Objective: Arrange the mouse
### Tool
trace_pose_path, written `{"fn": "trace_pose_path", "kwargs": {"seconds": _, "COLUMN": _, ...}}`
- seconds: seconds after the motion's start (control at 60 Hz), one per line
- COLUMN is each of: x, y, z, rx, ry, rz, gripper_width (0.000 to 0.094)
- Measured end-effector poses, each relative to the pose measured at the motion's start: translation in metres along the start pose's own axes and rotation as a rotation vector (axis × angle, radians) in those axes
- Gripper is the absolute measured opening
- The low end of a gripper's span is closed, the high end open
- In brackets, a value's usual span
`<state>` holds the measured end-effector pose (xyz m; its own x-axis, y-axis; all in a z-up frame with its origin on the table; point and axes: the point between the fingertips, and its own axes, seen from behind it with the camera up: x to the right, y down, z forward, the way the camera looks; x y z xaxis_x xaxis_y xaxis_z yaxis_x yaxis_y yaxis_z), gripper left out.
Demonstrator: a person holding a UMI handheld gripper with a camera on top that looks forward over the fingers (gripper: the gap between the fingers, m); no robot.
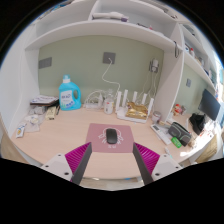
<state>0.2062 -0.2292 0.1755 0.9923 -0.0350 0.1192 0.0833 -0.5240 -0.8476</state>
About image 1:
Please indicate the black bag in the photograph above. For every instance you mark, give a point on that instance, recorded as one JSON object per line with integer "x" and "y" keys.
{"x": 197, "y": 122}

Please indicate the white router with antennas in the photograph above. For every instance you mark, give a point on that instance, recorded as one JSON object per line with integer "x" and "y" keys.
{"x": 121, "y": 113}

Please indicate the small packet with yellow print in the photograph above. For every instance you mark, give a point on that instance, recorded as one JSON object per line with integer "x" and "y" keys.
{"x": 20, "y": 130}

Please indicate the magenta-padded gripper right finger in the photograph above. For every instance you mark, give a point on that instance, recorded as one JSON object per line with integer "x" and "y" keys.
{"x": 150, "y": 160}

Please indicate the small green item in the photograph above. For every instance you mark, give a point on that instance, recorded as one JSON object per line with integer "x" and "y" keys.
{"x": 176, "y": 142}

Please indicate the small white jar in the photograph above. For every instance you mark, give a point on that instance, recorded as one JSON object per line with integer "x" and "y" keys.
{"x": 156, "y": 117}

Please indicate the clear plastic bags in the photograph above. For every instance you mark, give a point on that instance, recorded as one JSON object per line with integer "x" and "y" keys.
{"x": 35, "y": 120}

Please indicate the grey wall plate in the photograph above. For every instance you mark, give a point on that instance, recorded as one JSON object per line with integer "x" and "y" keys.
{"x": 45, "y": 63}

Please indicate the small red figurine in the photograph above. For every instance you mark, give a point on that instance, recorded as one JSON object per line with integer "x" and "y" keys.
{"x": 178, "y": 109}

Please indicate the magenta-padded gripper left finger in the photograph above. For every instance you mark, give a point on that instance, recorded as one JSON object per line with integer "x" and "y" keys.
{"x": 76, "y": 159}

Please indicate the black zip pouch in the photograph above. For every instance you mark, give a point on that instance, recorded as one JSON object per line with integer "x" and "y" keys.
{"x": 180, "y": 133}

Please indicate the clear bottle with red label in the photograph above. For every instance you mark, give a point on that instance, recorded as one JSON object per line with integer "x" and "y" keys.
{"x": 108, "y": 106}

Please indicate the white remote control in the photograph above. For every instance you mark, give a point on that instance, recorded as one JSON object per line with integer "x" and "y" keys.
{"x": 160, "y": 134}

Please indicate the grey wall socket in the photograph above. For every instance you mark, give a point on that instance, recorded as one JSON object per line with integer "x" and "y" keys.
{"x": 109, "y": 57}

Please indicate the small yellow box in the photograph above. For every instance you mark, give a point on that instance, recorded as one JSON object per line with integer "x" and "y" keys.
{"x": 51, "y": 113}

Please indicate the black computer mouse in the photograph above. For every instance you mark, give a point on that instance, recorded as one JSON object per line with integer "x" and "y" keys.
{"x": 111, "y": 136}

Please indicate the blue detergent bottle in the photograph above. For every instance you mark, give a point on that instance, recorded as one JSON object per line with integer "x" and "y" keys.
{"x": 66, "y": 98}

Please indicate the white wall adapter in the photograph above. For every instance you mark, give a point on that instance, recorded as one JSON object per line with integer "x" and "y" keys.
{"x": 155, "y": 65}

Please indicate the gold snack bag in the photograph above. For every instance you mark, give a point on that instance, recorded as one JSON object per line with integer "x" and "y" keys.
{"x": 136, "y": 110}

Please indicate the pink printed mouse pad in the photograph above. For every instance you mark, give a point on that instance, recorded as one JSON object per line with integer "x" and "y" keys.
{"x": 95, "y": 146}

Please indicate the black monitor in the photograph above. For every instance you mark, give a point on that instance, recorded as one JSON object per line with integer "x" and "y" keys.
{"x": 209, "y": 105}

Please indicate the white power strip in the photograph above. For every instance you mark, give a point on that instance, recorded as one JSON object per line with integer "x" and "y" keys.
{"x": 92, "y": 106}

